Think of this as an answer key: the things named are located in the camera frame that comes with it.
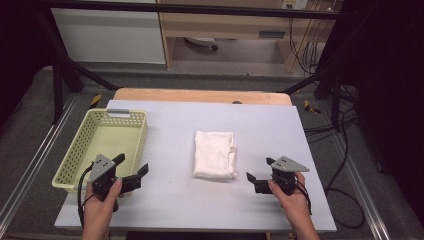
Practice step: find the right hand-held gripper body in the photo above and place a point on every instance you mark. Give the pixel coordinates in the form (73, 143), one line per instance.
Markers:
(286, 165)

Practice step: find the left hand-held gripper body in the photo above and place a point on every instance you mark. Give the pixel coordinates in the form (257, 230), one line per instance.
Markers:
(101, 166)

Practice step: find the pale yellow perforated plastic basket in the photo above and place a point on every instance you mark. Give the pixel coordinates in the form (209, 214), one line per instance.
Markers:
(103, 136)

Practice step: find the white cloth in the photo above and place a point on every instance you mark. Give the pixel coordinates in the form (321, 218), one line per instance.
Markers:
(213, 153)

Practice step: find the person's right hand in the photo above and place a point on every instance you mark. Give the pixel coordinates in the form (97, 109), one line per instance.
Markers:
(295, 205)

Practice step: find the person's left hand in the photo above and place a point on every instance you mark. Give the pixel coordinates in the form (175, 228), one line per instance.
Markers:
(98, 211)

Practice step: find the yellow black tape piece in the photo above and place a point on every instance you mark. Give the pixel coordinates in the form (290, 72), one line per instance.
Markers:
(310, 107)
(95, 100)

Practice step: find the black metal stand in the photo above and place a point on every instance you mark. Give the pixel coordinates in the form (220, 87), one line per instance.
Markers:
(335, 96)
(58, 86)

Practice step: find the wooden table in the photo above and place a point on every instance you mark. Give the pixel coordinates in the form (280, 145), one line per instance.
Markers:
(200, 96)

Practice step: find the dark curtain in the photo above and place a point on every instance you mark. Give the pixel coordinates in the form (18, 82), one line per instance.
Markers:
(16, 50)
(393, 100)

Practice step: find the white cabinet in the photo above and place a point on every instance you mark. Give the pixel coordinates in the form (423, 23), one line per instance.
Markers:
(110, 33)

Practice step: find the office chair wheel base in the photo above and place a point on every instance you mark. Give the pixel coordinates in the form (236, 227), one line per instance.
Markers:
(203, 41)

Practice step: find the light wooden desk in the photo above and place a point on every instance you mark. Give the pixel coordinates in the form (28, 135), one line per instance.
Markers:
(226, 25)

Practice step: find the white power strip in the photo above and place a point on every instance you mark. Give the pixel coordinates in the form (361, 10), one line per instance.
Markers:
(295, 4)

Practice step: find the aluminium floor rail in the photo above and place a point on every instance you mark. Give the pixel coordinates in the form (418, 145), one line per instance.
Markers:
(36, 156)
(361, 186)

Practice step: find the black metal frame bar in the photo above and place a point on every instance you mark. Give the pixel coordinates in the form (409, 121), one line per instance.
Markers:
(200, 10)

